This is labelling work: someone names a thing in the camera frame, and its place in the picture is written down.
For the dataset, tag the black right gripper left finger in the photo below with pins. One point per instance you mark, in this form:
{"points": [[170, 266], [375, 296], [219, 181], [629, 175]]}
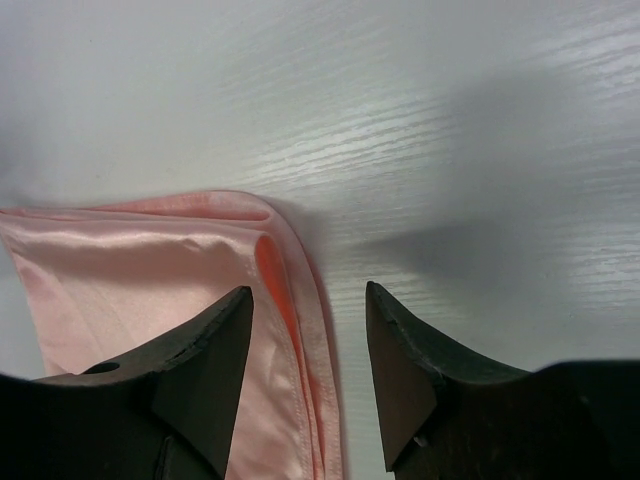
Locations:
{"points": [[163, 410]]}

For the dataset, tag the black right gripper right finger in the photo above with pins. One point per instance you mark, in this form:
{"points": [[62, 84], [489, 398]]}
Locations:
{"points": [[448, 412]]}

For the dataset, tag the pink satin napkin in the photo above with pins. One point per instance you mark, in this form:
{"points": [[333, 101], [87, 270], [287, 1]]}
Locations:
{"points": [[101, 281]]}

